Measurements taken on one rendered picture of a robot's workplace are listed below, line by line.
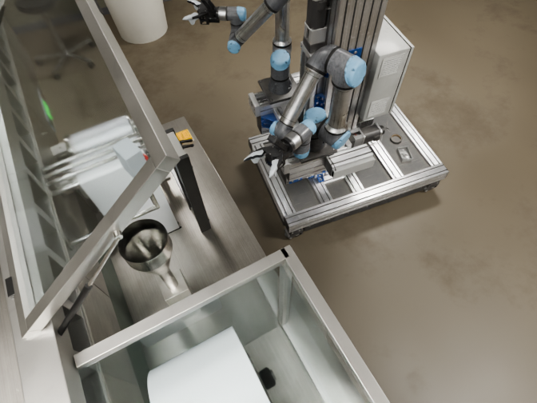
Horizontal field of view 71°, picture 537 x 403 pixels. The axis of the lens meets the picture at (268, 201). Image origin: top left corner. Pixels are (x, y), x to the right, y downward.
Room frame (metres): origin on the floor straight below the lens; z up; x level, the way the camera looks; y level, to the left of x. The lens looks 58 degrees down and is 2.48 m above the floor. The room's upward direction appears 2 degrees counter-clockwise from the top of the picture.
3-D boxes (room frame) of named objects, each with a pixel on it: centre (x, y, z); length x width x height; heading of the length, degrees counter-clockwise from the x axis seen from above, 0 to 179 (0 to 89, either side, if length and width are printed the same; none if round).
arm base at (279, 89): (1.90, -0.10, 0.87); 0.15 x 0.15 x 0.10
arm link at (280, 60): (1.91, -0.10, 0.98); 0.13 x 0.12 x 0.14; 173
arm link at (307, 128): (1.15, -0.17, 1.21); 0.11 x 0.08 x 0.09; 135
